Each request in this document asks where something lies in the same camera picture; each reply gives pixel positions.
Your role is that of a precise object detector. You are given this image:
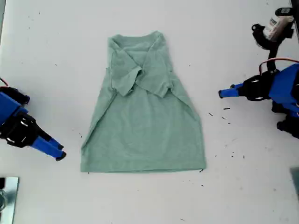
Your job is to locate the steel plate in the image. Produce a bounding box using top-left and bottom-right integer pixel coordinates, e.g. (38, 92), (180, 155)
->
(0, 176), (21, 224)

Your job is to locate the black camera box white label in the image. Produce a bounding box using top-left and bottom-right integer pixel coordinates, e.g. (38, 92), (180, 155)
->
(263, 7), (294, 42)

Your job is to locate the green t-shirt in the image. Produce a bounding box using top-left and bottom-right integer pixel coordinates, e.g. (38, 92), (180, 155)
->
(80, 30), (207, 174)

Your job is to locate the black camera stalk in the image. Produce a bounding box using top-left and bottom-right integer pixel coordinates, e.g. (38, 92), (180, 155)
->
(251, 23), (282, 72)

